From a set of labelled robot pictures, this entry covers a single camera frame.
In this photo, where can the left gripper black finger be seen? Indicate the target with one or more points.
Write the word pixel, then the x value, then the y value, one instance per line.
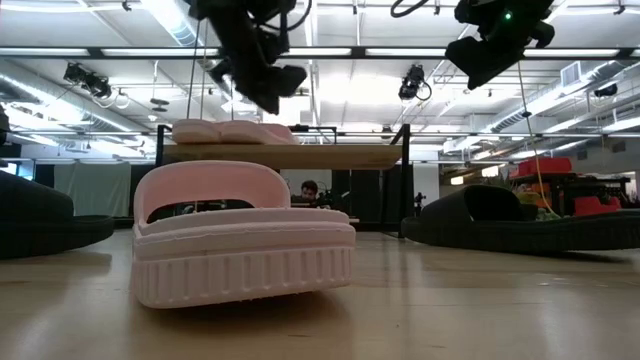
pixel 255 90
pixel 270 90

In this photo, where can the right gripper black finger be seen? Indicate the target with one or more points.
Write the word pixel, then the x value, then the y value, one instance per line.
pixel 467 57
pixel 497 55

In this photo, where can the wooden shelf with black frame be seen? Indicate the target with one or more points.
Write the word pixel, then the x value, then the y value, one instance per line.
pixel 300 156

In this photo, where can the black rubber slide sandal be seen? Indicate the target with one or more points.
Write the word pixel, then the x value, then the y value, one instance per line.
pixel 500 235
pixel 40 225

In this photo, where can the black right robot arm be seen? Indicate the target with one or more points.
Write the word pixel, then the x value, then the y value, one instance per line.
pixel 542 35

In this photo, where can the overhead beam with light strips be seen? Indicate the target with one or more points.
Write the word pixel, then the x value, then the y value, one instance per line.
pixel 357 51

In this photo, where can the person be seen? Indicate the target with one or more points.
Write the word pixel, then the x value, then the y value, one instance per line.
pixel 309 192

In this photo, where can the red storage bin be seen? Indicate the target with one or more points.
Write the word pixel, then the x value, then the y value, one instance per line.
pixel 545 166
pixel 597 206

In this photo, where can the black workbench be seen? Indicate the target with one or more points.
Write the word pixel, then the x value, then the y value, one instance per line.
pixel 565 182

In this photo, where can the black cabinet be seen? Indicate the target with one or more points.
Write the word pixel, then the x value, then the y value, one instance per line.
pixel 370 200

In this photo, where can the black ceiling device cluster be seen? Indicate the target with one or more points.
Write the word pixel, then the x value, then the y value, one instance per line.
pixel 87 80

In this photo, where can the grey fabric partition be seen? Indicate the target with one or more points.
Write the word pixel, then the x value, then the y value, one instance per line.
pixel 92 190

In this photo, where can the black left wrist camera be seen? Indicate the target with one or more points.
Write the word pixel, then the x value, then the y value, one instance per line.
pixel 292 80

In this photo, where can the black ceiling-mounted camera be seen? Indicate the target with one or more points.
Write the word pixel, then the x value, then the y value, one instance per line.
pixel 412 82

